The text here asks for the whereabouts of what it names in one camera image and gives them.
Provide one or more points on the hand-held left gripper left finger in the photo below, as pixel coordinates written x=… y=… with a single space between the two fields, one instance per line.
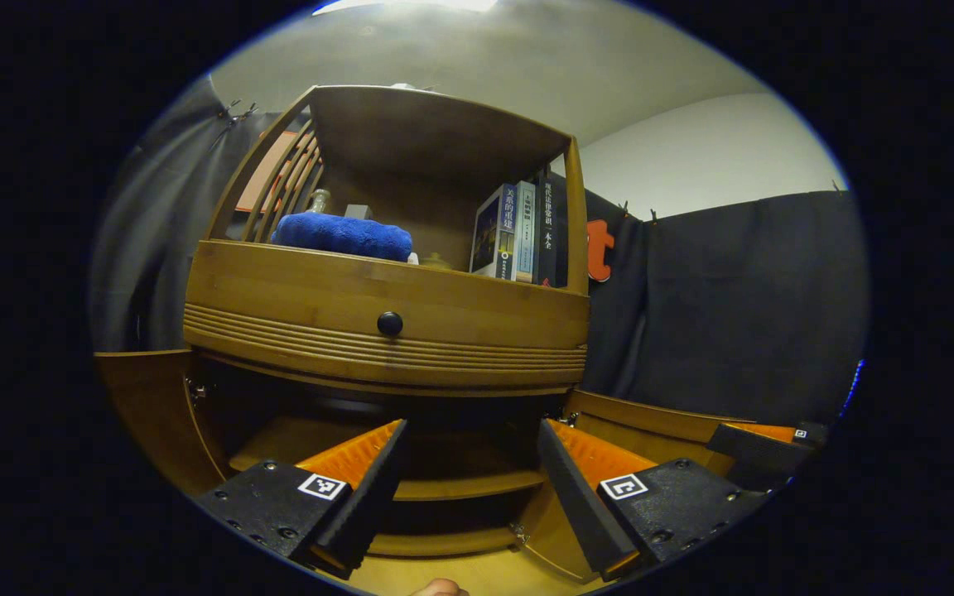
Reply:
x=378 y=488

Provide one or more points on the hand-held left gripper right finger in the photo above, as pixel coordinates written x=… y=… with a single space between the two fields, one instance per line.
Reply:
x=576 y=505

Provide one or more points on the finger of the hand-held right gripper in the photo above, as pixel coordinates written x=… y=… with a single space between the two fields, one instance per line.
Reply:
x=754 y=455

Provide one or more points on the wooden cabinet drawer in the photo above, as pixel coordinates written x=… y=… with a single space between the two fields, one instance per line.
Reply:
x=278 y=290

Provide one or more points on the computer screen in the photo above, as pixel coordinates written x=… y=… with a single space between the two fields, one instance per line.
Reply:
x=856 y=382

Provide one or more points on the black backdrop cloth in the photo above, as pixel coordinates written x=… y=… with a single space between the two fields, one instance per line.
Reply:
x=734 y=306

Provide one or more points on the black round drawer knob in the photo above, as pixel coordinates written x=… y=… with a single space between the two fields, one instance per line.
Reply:
x=389 y=324

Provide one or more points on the small tan lidded pot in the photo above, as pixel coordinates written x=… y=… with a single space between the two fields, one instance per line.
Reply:
x=436 y=262

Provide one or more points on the blue folded towel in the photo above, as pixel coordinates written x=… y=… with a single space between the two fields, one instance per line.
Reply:
x=344 y=236

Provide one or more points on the black spine book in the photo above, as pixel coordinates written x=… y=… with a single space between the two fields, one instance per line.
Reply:
x=550 y=236

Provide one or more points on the small grey box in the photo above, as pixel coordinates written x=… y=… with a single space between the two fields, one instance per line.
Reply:
x=358 y=212

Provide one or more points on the light blue spine book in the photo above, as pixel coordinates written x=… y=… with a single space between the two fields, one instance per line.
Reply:
x=524 y=232

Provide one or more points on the clear pump bottle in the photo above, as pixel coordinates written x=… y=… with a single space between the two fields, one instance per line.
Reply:
x=320 y=201

